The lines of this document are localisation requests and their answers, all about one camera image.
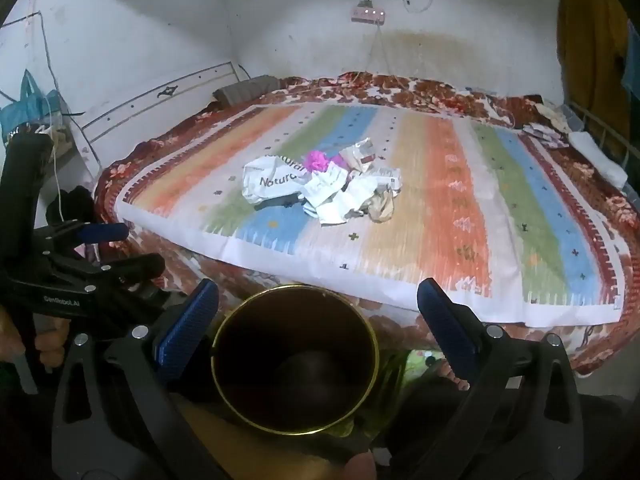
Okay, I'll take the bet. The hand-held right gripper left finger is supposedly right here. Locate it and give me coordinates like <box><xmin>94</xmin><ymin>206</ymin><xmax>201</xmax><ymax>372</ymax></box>
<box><xmin>50</xmin><ymin>277</ymin><xmax>221</xmax><ymax>480</ymax></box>

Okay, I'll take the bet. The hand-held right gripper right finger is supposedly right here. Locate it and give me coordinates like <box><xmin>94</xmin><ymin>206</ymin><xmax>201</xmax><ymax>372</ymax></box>
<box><xmin>395</xmin><ymin>277</ymin><xmax>586</xmax><ymax>480</ymax></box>

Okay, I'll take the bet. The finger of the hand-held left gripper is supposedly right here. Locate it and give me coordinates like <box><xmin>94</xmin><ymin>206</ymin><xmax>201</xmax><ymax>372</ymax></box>
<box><xmin>50</xmin><ymin>253</ymin><xmax>167</xmax><ymax>290</ymax></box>
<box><xmin>35</xmin><ymin>221</ymin><xmax>132</xmax><ymax>257</ymax></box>

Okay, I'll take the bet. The brown bin with gold rim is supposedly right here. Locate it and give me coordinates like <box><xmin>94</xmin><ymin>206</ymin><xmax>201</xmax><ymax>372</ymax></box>
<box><xmin>211</xmin><ymin>284</ymin><xmax>382</xmax><ymax>436</ymax></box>

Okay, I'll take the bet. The beige plastic bag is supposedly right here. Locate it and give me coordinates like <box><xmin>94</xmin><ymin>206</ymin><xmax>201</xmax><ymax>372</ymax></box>
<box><xmin>367</xmin><ymin>190</ymin><xmax>397</xmax><ymax>224</ymax></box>

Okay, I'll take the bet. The black wrapper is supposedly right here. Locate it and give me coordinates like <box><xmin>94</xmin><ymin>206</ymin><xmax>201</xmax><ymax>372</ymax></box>
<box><xmin>254</xmin><ymin>195</ymin><xmax>303</xmax><ymax>212</ymax></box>

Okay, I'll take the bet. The white printed paper bag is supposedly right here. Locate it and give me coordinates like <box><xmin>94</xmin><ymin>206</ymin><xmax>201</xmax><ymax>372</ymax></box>
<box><xmin>243</xmin><ymin>152</ymin><xmax>310</xmax><ymax>206</ymax></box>

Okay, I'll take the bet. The person's left hand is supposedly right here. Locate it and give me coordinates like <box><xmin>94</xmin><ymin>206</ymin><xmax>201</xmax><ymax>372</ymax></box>
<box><xmin>0</xmin><ymin>305</ymin><xmax>72</xmax><ymax>375</ymax></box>

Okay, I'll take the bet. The green printed bag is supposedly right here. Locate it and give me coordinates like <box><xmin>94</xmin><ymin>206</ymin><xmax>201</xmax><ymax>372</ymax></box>
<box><xmin>395</xmin><ymin>347</ymin><xmax>447</xmax><ymax>377</ymax></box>

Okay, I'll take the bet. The black cloth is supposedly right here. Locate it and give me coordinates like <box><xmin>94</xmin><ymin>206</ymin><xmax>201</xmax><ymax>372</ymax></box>
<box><xmin>45</xmin><ymin>185</ymin><xmax>99</xmax><ymax>226</ymax></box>

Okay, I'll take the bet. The blue bag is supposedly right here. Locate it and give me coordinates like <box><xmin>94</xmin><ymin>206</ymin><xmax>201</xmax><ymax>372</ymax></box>
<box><xmin>0</xmin><ymin>70</ymin><xmax>67</xmax><ymax>137</ymax></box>

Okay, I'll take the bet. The striped colourful mat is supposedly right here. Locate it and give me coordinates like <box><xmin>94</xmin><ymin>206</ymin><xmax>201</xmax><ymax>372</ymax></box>
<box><xmin>114</xmin><ymin>102</ymin><xmax>633</xmax><ymax>328</ymax></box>

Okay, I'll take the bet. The white cardboard box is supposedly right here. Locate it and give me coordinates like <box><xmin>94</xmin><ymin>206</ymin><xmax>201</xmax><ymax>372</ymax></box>
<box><xmin>369</xmin><ymin>167</ymin><xmax>404</xmax><ymax>194</ymax></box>

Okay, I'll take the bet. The crumpled clear plastic wrapper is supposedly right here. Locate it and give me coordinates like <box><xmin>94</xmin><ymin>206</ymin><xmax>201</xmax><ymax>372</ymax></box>
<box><xmin>337</xmin><ymin>139</ymin><xmax>377</xmax><ymax>173</ymax></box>

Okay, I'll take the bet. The pink crumpled plastic wad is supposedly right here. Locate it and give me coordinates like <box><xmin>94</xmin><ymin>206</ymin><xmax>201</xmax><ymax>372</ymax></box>
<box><xmin>306</xmin><ymin>150</ymin><xmax>335</xmax><ymax>174</ymax></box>

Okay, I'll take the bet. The patterned cloth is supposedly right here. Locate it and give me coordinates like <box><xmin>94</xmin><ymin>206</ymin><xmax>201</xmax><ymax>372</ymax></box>
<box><xmin>522</xmin><ymin>100</ymin><xmax>571</xmax><ymax>150</ymax></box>

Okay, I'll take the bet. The white folded cloth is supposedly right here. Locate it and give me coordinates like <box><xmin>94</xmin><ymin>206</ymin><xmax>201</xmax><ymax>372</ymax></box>
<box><xmin>569</xmin><ymin>131</ymin><xmax>629</xmax><ymax>191</ymax></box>

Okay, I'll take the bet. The red floral blanket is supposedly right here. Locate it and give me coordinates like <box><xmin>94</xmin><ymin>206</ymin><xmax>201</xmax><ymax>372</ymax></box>
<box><xmin>92</xmin><ymin>71</ymin><xmax>640</xmax><ymax>377</ymax></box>

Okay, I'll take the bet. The yellow hanging cloth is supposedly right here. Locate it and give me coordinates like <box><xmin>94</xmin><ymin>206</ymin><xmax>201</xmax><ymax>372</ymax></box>
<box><xmin>556</xmin><ymin>0</ymin><xmax>631</xmax><ymax>137</ymax></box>

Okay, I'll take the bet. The blue hanging cloth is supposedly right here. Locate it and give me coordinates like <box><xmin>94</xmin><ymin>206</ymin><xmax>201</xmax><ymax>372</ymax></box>
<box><xmin>620</xmin><ymin>27</ymin><xmax>640</xmax><ymax>107</ymax></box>

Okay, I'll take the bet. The metal wire rack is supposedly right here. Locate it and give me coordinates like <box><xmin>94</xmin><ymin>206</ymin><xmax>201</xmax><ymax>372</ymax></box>
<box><xmin>565</xmin><ymin>100</ymin><xmax>640</xmax><ymax>196</ymax></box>

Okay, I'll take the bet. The thin white power cable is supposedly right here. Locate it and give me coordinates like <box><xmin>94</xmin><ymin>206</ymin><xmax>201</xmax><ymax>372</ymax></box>
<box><xmin>366</xmin><ymin>22</ymin><xmax>397</xmax><ymax>83</ymax></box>

